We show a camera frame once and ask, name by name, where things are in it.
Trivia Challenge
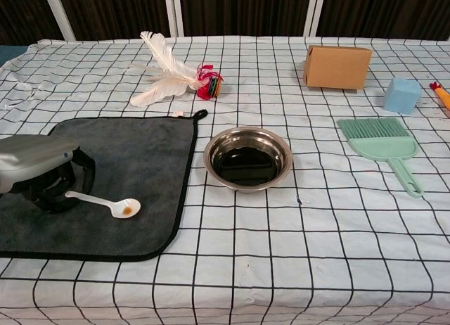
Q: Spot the brown cardboard box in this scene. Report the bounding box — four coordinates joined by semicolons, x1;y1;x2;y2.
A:
302;45;373;91

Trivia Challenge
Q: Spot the teal table padding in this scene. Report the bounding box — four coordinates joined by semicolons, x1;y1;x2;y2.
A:
0;44;27;66

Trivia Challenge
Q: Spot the orange red toy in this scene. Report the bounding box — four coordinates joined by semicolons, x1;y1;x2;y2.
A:
429;81;450;111

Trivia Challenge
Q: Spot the white plastic spoon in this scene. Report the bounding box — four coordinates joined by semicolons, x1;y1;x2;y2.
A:
65;190;141;220

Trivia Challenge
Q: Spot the white feather shuttlecock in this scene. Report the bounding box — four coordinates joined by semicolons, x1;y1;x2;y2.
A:
129;30;225;108

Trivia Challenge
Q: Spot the white black-checked tablecloth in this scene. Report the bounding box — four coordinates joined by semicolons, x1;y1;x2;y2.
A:
0;35;450;325

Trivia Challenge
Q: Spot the light blue foam cube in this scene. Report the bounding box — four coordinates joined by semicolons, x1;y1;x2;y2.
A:
382;77;422;114

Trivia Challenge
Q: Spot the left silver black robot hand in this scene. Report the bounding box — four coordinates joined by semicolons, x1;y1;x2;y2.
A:
0;134;96;214

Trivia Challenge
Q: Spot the stainless steel bowl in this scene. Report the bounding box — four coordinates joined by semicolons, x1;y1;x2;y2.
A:
202;126;294;193

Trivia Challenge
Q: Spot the white partition frame post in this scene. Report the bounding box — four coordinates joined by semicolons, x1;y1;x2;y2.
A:
302;0;327;37
163;0;185;37
41;0;75;42

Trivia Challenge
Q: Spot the dark grey microfibre mat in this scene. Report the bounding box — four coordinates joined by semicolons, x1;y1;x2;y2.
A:
0;109;208;263

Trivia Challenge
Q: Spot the mint green hand brush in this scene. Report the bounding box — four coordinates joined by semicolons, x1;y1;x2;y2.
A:
336;117;425;198

